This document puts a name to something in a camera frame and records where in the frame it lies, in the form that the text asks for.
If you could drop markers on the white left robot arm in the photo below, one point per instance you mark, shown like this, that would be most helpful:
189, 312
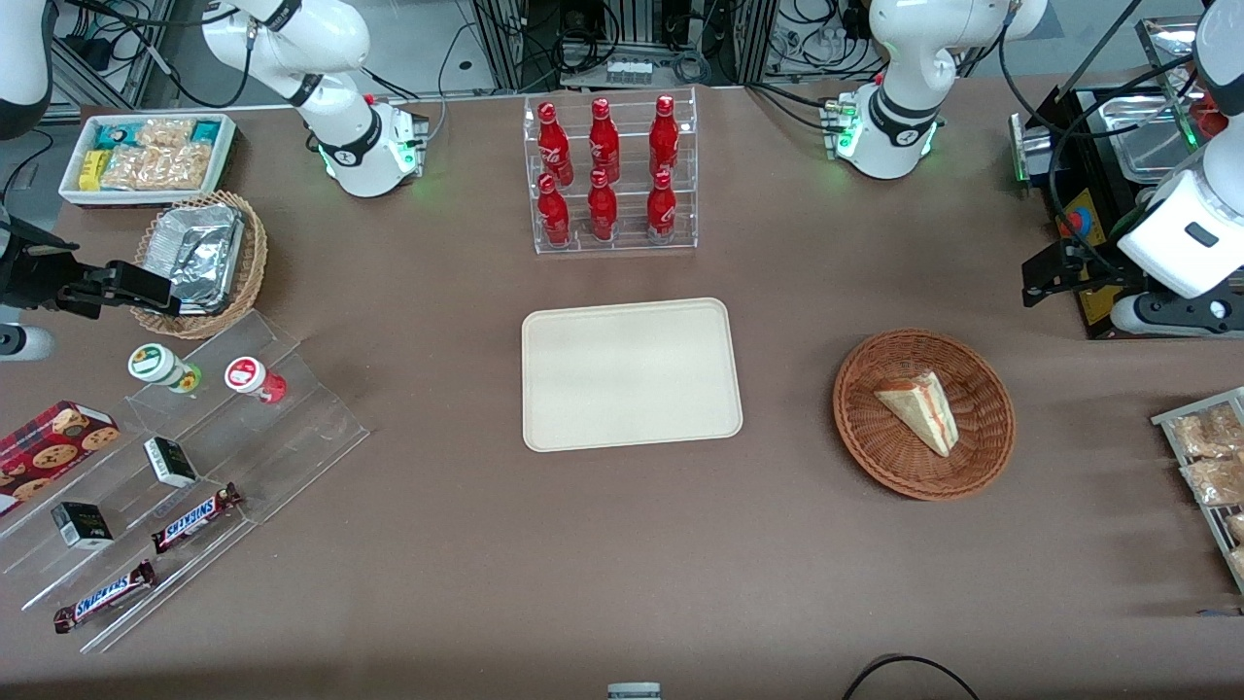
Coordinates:
899, 117

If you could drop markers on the white power strip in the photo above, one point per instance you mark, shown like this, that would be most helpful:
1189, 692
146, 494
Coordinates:
630, 71

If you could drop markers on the teal snack packet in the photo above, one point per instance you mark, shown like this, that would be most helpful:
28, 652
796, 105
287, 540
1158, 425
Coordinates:
206, 130
113, 134

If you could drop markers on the small grey object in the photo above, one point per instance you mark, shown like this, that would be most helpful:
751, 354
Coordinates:
634, 691

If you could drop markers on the red lidded cup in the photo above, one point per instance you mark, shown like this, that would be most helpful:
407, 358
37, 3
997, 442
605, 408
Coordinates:
248, 374

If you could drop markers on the Snickers bar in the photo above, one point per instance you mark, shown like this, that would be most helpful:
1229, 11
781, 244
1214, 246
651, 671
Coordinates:
104, 596
194, 518

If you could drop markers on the yellow snack packet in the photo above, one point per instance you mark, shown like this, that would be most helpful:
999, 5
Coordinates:
91, 170

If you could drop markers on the red cookie box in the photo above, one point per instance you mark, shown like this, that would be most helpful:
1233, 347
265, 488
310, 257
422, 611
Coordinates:
49, 452

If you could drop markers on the red cola bottle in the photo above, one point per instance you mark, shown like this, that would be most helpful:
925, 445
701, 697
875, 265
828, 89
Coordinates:
664, 141
661, 214
603, 214
554, 219
604, 146
554, 146

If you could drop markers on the steel pan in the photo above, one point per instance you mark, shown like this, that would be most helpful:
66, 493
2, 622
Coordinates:
1152, 141

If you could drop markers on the white snack bin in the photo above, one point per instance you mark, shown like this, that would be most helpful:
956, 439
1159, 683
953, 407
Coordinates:
73, 194

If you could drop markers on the clear acrylic stepped stand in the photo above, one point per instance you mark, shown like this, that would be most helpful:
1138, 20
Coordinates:
292, 437

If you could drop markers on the clear cracker bag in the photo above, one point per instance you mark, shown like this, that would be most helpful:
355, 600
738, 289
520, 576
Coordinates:
155, 167
165, 131

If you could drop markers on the green lidded cup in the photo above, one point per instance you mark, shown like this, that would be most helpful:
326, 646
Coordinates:
155, 363

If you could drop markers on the cream plastic tray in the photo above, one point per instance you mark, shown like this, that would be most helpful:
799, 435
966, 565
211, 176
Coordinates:
632, 374

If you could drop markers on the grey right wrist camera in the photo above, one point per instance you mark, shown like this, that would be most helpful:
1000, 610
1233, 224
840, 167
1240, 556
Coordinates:
24, 342

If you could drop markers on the small black box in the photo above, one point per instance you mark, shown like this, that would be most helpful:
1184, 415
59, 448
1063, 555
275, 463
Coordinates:
81, 525
170, 462

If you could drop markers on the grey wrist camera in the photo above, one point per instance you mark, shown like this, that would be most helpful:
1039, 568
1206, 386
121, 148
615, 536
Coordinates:
1166, 316
24, 342

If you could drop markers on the clear acrylic bottle rack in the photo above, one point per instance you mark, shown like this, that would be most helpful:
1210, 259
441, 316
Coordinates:
627, 248

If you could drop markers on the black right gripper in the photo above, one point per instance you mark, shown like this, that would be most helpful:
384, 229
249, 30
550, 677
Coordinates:
29, 275

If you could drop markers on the tan wicker basket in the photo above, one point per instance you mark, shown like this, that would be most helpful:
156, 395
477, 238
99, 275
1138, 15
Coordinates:
255, 262

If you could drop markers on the stacked foil trays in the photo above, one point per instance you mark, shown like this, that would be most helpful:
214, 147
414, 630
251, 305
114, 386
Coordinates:
199, 253

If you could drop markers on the tray of packaged pastries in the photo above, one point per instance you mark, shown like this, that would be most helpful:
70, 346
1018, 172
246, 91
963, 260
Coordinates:
1166, 423

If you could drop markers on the yellow emergency stop box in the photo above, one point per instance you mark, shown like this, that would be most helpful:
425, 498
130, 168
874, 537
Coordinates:
1077, 226

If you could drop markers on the clear snack bag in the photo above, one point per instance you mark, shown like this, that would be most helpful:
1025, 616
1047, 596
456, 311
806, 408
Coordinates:
1215, 481
1210, 433
1234, 527

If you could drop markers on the triangle sandwich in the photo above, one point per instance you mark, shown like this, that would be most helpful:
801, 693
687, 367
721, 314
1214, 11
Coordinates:
918, 408

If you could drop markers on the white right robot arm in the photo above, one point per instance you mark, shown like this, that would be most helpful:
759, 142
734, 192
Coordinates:
360, 146

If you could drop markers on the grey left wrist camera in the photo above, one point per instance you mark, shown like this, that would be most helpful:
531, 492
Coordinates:
1166, 316

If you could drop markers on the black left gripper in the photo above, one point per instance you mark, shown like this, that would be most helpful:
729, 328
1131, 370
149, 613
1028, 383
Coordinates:
1090, 271

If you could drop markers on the brown wicker basket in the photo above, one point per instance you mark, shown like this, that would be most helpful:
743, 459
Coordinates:
875, 428

